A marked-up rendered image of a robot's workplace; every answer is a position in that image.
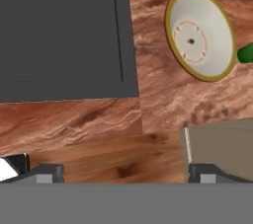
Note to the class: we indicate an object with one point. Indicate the white bowl with yellow rim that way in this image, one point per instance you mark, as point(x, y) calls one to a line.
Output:
point(210, 27)

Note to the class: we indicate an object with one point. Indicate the green rounded object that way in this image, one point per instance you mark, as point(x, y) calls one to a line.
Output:
point(246, 53)

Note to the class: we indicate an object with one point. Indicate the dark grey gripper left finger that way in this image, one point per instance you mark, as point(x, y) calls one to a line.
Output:
point(49, 172)

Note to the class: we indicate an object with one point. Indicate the dark grey flat panel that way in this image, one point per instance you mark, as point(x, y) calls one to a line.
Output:
point(59, 34)

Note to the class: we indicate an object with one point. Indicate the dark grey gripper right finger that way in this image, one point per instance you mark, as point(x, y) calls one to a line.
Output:
point(204, 172)

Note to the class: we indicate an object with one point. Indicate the beige cupboard door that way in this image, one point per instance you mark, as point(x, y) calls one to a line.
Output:
point(224, 145)

